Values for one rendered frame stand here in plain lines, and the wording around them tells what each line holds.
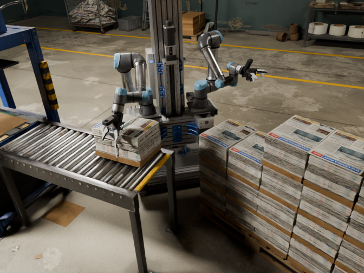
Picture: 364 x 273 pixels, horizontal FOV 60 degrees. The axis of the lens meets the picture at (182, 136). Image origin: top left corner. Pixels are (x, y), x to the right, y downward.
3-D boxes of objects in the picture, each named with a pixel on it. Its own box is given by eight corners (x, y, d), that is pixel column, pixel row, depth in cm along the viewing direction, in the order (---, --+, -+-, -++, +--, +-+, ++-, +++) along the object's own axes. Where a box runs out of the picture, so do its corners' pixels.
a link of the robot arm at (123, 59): (140, 105, 275) (131, 59, 229) (122, 106, 274) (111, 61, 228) (139, 95, 281) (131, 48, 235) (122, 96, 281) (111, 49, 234)
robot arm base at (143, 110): (138, 109, 287) (137, 99, 282) (154, 107, 289) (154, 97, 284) (140, 116, 274) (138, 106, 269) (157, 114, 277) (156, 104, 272)
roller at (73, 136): (82, 136, 263) (81, 131, 260) (38, 167, 227) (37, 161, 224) (78, 135, 264) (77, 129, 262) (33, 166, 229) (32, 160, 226)
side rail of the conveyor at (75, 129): (175, 163, 237) (174, 150, 231) (172, 167, 233) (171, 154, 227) (45, 129, 289) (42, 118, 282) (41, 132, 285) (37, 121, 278)
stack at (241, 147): (226, 192, 309) (229, 117, 266) (346, 265, 235) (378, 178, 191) (198, 212, 287) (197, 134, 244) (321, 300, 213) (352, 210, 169)
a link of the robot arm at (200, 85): (191, 95, 286) (191, 81, 279) (202, 91, 293) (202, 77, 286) (200, 99, 278) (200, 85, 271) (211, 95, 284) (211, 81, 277)
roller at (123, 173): (150, 150, 236) (145, 145, 235) (112, 188, 200) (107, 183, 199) (147, 154, 239) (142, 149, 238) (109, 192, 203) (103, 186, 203)
